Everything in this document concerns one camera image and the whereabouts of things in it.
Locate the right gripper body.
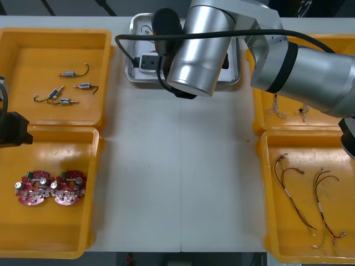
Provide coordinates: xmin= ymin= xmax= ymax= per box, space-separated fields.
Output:
xmin=166 ymin=83 xmax=198 ymax=100

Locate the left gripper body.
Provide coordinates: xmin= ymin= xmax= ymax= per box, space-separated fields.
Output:
xmin=0 ymin=111 xmax=33 ymax=149

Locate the steel tray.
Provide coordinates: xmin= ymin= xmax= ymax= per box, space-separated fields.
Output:
xmin=124 ymin=12 xmax=241 ymax=90

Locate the blue label solenoid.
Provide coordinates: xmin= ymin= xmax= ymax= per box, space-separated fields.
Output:
xmin=33 ymin=85 xmax=65 ymax=103

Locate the yellow-orange plastic bin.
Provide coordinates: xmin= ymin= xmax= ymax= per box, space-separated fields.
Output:
xmin=0 ymin=124 xmax=105 ymax=260
xmin=0 ymin=27 xmax=115 ymax=129
xmin=255 ymin=130 xmax=355 ymax=264
xmin=245 ymin=33 xmax=355 ymax=136

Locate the small metal solenoid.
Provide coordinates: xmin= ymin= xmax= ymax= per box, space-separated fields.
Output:
xmin=73 ymin=82 xmax=100 ymax=96
xmin=58 ymin=63 xmax=91 ymax=78
xmin=47 ymin=98 xmax=80 ymax=106

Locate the blue-white twisted wire harness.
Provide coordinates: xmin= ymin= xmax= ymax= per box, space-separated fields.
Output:
xmin=298 ymin=104 xmax=311 ymax=122
xmin=267 ymin=94 xmax=288 ymax=119

